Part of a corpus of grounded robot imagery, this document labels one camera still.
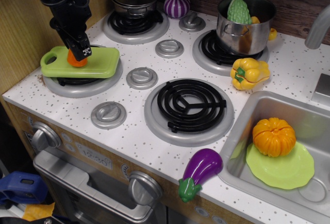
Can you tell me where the green toy bitter gourd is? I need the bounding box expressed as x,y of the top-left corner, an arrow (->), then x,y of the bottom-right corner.
227,0 -> 252,24

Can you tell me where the silver toy sink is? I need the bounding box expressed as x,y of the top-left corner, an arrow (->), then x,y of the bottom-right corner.
220,91 -> 329,223

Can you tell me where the back silver stove knob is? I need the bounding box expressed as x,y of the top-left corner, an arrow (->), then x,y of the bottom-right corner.
179,12 -> 206,32

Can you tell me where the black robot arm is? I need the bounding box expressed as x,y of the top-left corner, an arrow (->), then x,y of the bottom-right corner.
40,0 -> 92,62

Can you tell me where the light green plastic plate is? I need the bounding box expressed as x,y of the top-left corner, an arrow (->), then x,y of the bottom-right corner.
246,142 -> 315,190

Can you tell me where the front left stove burner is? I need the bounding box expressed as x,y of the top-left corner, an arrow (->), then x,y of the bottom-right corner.
40,46 -> 123,98

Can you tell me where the silver pot with green vegetable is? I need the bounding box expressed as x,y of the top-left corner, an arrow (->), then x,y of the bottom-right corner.
216,0 -> 276,56

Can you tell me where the green plastic cutting board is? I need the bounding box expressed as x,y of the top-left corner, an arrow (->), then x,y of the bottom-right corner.
40,46 -> 120,79

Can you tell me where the left oven dial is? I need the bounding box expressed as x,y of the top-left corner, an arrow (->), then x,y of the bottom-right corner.
31,122 -> 62,151

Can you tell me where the purple toy eggplant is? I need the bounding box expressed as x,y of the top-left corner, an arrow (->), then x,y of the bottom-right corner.
178,148 -> 223,203

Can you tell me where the yellow toy bell pepper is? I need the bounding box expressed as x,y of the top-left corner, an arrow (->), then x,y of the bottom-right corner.
230,58 -> 270,90

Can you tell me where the silver oven door handle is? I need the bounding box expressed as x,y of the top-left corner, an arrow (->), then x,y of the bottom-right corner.
34,151 -> 158,223

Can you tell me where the orange toy pumpkin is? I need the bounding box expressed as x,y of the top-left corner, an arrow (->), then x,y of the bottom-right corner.
252,117 -> 296,158

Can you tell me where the yellow cloth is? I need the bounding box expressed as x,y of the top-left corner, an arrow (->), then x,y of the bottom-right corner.
22,202 -> 55,221

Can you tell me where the stove burner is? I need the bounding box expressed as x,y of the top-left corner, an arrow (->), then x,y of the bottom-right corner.
103,10 -> 169,45
192,30 -> 270,77
40,46 -> 123,98
144,78 -> 234,147

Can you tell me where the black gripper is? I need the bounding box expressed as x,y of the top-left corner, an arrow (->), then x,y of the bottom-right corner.
50,0 -> 92,61

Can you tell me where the front right stove burner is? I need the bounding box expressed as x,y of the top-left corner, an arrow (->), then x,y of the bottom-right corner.
144,78 -> 234,147

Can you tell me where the right oven dial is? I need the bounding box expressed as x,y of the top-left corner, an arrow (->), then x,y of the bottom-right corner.
128,170 -> 163,206

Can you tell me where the oven dial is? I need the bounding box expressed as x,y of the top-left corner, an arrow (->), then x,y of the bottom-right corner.
128,170 -> 163,206
31,122 -> 62,151

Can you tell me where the back right stove burner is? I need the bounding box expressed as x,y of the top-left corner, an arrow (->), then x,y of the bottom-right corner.
192,30 -> 270,77

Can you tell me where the silver stove knob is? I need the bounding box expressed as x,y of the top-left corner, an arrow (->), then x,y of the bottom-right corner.
126,67 -> 158,90
179,12 -> 206,32
91,101 -> 127,129

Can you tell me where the silver faucet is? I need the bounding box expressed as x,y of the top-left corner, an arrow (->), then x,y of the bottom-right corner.
305,5 -> 329,49

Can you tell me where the orange toy carrot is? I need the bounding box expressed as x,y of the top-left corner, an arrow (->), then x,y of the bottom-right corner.
67,49 -> 88,67

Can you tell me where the back left stove burner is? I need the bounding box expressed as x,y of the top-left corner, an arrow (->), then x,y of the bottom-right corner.
103,10 -> 169,45

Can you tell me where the yellow toy behind pot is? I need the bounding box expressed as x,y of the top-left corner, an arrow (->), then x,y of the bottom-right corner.
268,28 -> 277,41

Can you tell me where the middle silver stove knob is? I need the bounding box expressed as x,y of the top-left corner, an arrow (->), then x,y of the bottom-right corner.
126,67 -> 158,90

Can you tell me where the upper middle silver knob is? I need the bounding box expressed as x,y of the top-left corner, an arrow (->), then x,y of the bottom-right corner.
155,39 -> 184,59

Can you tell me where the blue device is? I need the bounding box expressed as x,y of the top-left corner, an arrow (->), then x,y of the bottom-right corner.
1,171 -> 48,205

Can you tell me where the purple white striped toy onion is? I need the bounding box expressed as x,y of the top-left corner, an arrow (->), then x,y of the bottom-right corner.
163,0 -> 190,19

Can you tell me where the front silver stove knob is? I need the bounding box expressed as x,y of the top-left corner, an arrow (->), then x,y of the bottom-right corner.
91,101 -> 127,129

